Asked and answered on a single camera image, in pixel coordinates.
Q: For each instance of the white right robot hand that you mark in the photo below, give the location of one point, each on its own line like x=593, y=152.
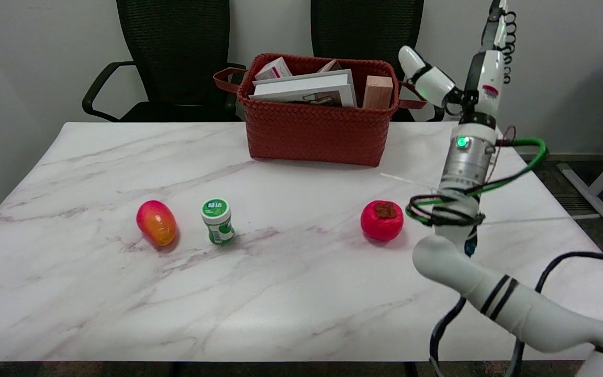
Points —
x=484, y=89

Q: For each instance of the wooden rectangular block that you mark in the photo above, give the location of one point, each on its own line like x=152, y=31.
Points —
x=377, y=93

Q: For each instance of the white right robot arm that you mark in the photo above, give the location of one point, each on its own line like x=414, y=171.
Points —
x=516, y=309

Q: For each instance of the red woven basket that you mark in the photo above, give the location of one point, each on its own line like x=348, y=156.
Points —
x=317, y=136

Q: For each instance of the black mesh office chair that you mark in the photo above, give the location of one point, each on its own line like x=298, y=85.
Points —
x=367, y=29
x=176, y=52

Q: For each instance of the white desk with legs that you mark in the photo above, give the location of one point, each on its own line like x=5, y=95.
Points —
x=602, y=180

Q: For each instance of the small brown and white box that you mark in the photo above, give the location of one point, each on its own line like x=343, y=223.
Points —
x=330, y=66

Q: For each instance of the red persimmon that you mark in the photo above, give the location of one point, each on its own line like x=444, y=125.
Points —
x=381, y=222

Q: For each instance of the white book with picture cover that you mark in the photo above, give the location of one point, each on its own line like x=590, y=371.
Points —
x=301, y=86

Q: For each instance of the pink and white small box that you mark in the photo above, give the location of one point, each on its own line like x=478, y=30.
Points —
x=274, y=68

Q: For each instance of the green white gum bottle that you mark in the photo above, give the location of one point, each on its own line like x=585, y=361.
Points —
x=219, y=222

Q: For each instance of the red yellow mango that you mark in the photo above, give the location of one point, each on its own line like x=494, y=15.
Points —
x=156, y=223

